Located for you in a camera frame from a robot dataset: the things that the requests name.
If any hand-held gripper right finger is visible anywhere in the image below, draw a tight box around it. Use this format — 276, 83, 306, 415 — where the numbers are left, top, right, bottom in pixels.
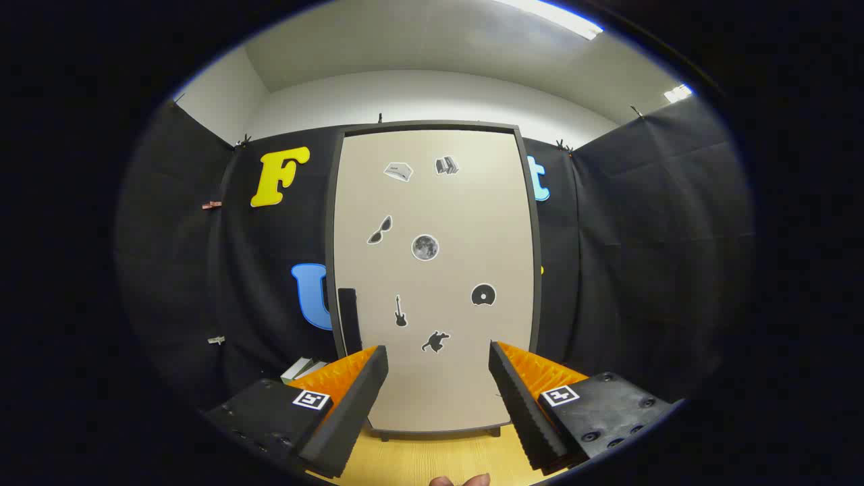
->
488, 341, 676, 475

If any black backdrop cloth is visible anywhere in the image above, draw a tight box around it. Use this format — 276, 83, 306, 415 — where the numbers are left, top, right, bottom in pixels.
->
115, 94, 755, 412

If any black door handle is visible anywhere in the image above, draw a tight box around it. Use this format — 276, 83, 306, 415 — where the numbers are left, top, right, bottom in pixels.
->
337, 288, 363, 356

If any long ceiling light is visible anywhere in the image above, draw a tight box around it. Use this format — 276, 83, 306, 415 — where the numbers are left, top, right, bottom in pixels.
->
496, 0, 603, 40

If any grey cabinet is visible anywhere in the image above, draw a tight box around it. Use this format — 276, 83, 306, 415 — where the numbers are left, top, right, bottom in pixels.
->
325, 120, 543, 443

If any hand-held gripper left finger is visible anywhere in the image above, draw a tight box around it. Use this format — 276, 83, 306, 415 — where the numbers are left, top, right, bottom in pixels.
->
202, 345, 390, 480

